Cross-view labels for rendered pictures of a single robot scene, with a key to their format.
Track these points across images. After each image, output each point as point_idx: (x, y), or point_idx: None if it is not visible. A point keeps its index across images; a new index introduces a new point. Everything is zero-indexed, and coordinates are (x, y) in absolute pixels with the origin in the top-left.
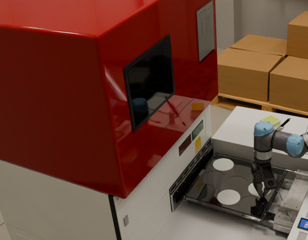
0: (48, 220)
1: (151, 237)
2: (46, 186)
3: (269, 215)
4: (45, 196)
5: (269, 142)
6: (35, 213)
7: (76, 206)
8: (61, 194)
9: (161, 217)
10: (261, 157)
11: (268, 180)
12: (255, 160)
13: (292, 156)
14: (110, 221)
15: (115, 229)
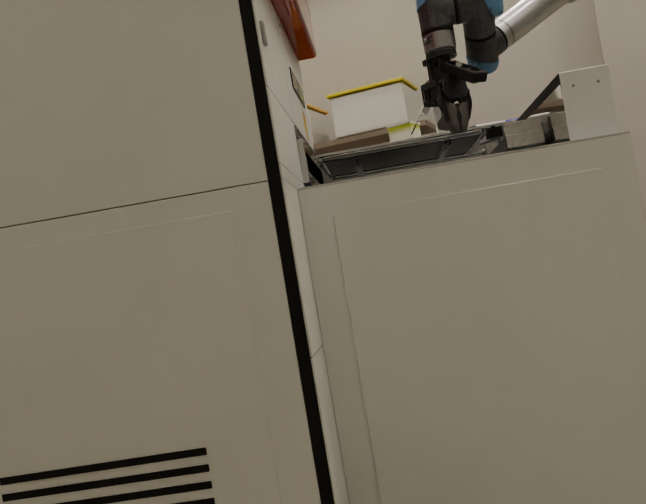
0: (48, 134)
1: (293, 172)
2: (58, 14)
3: (492, 127)
4: (49, 53)
5: (450, 1)
6: (6, 136)
7: (140, 32)
8: (100, 14)
9: (296, 161)
10: (442, 40)
11: (468, 68)
12: (433, 54)
13: (485, 60)
14: (235, 22)
15: (247, 39)
